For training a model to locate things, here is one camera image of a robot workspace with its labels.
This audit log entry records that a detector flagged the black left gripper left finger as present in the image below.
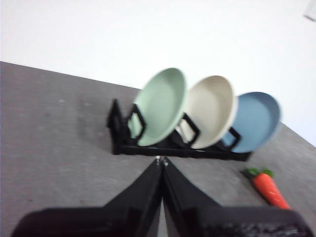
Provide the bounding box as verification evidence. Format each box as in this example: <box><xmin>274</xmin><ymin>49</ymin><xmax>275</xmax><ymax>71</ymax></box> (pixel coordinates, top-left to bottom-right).
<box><xmin>11</xmin><ymin>156</ymin><xmax>162</xmax><ymax>237</ymax></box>

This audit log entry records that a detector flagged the green plate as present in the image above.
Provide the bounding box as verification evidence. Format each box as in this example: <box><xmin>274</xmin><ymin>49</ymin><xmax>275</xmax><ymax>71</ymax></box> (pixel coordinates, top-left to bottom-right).
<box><xmin>128</xmin><ymin>67</ymin><xmax>188</xmax><ymax>147</ymax></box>

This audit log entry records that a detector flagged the blue plate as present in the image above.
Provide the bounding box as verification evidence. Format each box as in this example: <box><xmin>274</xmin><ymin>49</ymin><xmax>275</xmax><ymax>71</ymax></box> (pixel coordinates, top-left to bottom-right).
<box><xmin>221</xmin><ymin>91</ymin><xmax>282</xmax><ymax>153</ymax></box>

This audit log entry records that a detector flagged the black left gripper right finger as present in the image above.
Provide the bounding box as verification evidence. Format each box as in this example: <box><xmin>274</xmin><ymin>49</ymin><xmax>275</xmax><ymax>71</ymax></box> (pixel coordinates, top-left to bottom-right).
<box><xmin>161</xmin><ymin>156</ymin><xmax>315</xmax><ymax>237</ymax></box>

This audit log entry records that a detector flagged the beige plate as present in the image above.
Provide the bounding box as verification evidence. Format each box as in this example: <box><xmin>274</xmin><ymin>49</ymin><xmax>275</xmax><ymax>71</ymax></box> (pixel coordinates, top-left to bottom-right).
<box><xmin>176</xmin><ymin>75</ymin><xmax>238</xmax><ymax>150</ymax></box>

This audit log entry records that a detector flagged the orange toy carrot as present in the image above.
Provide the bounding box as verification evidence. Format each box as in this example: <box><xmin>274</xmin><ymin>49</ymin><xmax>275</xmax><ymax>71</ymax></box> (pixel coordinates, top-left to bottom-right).
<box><xmin>243</xmin><ymin>167</ymin><xmax>291</xmax><ymax>210</ymax></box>

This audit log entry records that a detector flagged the black plate rack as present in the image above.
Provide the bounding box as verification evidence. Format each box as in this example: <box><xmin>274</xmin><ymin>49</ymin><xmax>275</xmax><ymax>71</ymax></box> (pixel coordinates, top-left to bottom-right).
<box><xmin>106</xmin><ymin>98</ymin><xmax>252</xmax><ymax>162</ymax></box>

